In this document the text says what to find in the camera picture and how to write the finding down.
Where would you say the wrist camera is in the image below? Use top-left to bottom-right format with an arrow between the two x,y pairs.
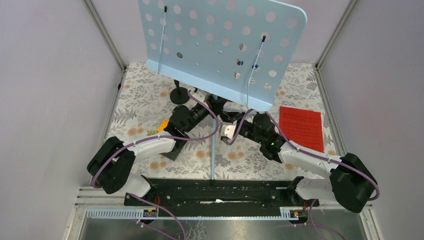
191,89 -> 210,104
219,122 -> 237,141

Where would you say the light blue music stand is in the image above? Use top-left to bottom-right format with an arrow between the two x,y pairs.
137,0 -> 308,186

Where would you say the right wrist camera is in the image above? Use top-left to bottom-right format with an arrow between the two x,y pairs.
219,122 -> 237,141

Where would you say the grey cable duct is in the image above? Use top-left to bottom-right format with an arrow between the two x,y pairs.
86,207 -> 300,221

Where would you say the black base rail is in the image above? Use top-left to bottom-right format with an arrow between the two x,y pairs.
143,178 -> 312,215

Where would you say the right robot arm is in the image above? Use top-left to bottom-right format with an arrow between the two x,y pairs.
220,111 -> 380,213

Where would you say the dark grey building baseplate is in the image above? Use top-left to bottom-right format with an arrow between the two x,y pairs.
160,131 -> 189,161

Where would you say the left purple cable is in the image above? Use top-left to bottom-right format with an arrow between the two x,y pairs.
91,90 -> 220,190

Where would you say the orange toy block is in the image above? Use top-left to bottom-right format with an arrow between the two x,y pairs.
157,120 -> 169,132

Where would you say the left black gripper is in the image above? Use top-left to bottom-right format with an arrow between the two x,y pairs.
184,94 -> 228,133

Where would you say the red sheet music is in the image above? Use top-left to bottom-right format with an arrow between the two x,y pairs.
279,106 -> 324,152

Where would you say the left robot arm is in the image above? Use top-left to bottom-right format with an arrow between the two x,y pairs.
86,97 -> 227,206

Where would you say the yellow-green transparent piece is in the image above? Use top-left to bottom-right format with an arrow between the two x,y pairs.
146,130 -> 158,136

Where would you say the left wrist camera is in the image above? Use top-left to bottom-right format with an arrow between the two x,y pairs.
191,89 -> 210,104

